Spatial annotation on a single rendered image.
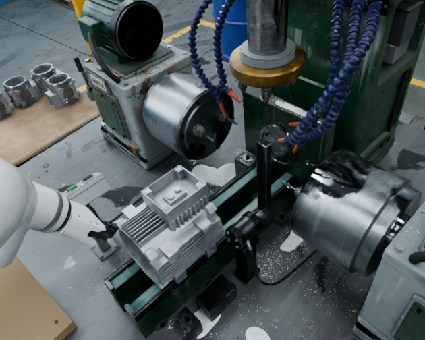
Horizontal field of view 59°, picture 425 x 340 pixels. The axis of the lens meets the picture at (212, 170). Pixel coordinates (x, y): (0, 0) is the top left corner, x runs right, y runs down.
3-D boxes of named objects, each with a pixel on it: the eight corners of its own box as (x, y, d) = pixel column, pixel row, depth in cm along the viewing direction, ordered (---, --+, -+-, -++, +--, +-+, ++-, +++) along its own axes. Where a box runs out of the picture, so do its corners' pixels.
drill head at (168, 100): (179, 104, 152) (168, 46, 135) (245, 142, 131) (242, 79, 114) (128, 134, 141) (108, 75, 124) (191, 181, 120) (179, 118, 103)
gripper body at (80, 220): (30, 213, 77) (71, 226, 86) (52, 242, 71) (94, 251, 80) (51, 183, 77) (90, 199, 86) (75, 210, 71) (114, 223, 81)
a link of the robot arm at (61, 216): (20, 214, 75) (33, 217, 77) (39, 239, 70) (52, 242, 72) (45, 179, 75) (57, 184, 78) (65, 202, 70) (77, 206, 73)
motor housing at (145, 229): (182, 212, 111) (171, 166, 98) (227, 249, 100) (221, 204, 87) (126, 254, 102) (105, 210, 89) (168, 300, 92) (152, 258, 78)
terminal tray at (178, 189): (183, 183, 98) (179, 163, 93) (210, 204, 92) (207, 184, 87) (146, 210, 93) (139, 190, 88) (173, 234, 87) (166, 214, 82)
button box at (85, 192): (104, 185, 110) (95, 170, 108) (112, 188, 104) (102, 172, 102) (51, 220, 103) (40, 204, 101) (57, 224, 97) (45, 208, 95)
